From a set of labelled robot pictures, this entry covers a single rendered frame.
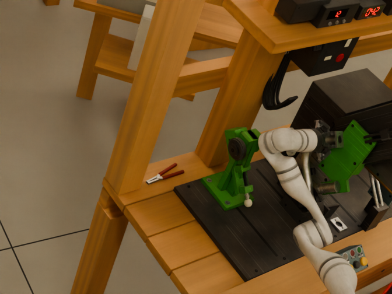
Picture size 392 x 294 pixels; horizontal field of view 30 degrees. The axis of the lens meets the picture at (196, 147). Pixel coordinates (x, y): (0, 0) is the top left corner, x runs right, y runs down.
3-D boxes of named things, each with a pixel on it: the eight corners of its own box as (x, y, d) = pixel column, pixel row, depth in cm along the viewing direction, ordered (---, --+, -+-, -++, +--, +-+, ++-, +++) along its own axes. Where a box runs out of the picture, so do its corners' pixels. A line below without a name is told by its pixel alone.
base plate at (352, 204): (448, 193, 293) (451, 189, 292) (245, 283, 228) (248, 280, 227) (377, 125, 314) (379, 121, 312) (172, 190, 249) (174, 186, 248)
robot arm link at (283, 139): (310, 125, 226) (287, 132, 232) (280, 125, 215) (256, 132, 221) (314, 147, 225) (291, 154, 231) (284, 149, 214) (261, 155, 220)
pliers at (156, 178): (174, 164, 259) (175, 161, 258) (184, 173, 257) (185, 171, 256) (142, 179, 249) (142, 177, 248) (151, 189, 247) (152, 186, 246)
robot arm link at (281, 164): (251, 138, 221) (268, 179, 223) (273, 132, 215) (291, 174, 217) (263, 130, 226) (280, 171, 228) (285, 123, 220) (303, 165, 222)
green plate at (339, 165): (352, 187, 251) (388, 141, 241) (339, 189, 245) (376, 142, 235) (330, 165, 257) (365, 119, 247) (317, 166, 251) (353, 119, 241)
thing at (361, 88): (361, 163, 287) (401, 98, 266) (307, 182, 270) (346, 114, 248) (331, 132, 296) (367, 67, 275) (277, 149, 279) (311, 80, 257)
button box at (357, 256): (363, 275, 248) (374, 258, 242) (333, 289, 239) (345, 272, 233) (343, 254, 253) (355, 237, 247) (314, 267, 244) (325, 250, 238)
